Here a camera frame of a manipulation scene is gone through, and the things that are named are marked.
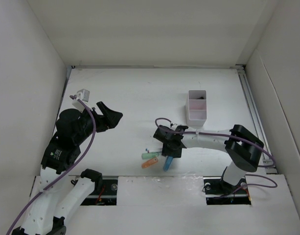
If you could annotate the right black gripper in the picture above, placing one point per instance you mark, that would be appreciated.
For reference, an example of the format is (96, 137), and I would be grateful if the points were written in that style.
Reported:
(177, 153)

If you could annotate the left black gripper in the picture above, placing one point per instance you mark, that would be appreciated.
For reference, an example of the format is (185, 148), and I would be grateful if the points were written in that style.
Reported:
(112, 117)

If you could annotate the blue pastel highlighter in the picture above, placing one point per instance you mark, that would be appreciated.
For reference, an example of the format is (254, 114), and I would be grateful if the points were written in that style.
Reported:
(168, 162)

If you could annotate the orange pastel highlighter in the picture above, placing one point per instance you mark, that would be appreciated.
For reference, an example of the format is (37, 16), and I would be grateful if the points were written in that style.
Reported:
(149, 163)

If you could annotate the green pastel highlighter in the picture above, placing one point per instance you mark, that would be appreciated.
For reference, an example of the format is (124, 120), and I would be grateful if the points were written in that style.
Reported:
(150, 155)

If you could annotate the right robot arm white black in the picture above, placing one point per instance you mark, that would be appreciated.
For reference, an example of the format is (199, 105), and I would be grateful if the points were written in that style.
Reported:
(243, 147)

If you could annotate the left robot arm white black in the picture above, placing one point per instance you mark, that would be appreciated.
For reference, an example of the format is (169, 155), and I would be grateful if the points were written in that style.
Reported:
(75, 132)

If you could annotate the white three-compartment organizer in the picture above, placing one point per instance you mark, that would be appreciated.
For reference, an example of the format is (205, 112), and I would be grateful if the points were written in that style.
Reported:
(196, 110)

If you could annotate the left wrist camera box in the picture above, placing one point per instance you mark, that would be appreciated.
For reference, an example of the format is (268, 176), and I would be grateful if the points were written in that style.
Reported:
(82, 95)

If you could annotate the right aluminium rail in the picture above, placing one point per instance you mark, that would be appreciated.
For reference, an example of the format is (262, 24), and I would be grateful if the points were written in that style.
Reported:
(255, 117)

